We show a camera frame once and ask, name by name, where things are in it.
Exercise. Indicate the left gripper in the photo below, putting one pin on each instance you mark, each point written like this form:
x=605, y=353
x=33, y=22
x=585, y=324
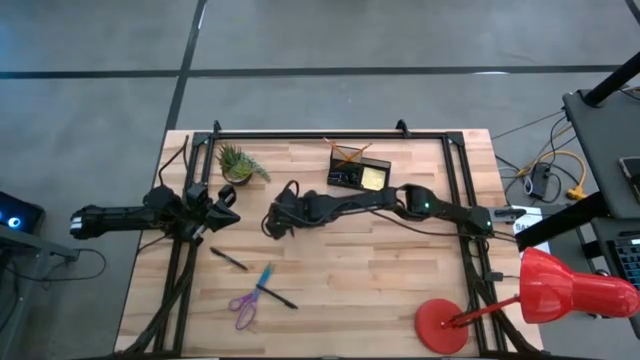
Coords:
x=195, y=200

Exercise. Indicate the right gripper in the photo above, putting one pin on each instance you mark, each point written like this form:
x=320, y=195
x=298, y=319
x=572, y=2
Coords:
x=290, y=210

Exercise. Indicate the orange pencil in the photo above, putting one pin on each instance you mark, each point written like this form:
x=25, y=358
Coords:
x=336, y=148
x=362, y=150

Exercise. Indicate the yellow sticky note pad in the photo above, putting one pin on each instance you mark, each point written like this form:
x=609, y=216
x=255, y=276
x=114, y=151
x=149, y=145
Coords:
x=373, y=179

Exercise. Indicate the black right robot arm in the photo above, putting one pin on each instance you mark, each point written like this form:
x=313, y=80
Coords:
x=360, y=200

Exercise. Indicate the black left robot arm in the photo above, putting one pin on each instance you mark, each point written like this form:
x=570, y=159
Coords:
x=115, y=218

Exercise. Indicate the black mesh desk organizer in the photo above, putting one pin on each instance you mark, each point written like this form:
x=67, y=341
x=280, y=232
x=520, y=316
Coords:
x=345, y=185

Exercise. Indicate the black pen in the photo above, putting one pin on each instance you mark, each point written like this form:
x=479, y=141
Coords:
x=277, y=297
x=227, y=259

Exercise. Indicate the purple and blue scissors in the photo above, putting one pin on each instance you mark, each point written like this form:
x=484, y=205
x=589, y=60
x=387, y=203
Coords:
x=265, y=276

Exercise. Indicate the succulent plant in black pot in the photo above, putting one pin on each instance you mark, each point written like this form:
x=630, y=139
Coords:
x=239, y=167

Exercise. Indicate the grey metal stand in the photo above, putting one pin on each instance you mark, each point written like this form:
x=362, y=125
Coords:
x=30, y=245

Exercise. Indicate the black computer with blue lights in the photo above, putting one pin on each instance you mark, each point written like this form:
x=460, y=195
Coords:
x=20, y=215

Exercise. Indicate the small black connector box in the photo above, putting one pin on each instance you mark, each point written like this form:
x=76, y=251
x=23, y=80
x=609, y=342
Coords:
x=493, y=276

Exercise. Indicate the white printed paper sheet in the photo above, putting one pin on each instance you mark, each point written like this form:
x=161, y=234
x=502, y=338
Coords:
x=532, y=220

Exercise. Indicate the black power adapter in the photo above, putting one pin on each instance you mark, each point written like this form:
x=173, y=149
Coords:
x=540, y=181

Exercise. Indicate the red desk lamp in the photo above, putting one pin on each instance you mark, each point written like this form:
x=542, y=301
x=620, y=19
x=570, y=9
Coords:
x=550, y=287

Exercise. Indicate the black desk support beam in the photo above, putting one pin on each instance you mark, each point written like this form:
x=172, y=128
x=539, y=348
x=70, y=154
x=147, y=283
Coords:
x=565, y=220

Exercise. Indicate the dark grey side desk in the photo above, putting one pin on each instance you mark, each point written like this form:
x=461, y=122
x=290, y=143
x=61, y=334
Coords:
x=600, y=150

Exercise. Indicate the keyboard with lit keys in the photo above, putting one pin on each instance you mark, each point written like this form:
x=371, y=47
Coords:
x=630, y=260

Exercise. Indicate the black phone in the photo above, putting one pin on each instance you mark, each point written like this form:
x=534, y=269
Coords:
x=632, y=172

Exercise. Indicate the black pole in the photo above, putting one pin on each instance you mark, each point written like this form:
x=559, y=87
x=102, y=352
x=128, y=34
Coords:
x=612, y=82

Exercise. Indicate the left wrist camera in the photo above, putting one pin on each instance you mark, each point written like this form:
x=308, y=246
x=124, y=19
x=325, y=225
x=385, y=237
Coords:
x=226, y=195

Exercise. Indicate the black metal table frame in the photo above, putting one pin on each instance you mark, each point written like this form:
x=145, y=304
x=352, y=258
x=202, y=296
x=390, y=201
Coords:
x=325, y=135

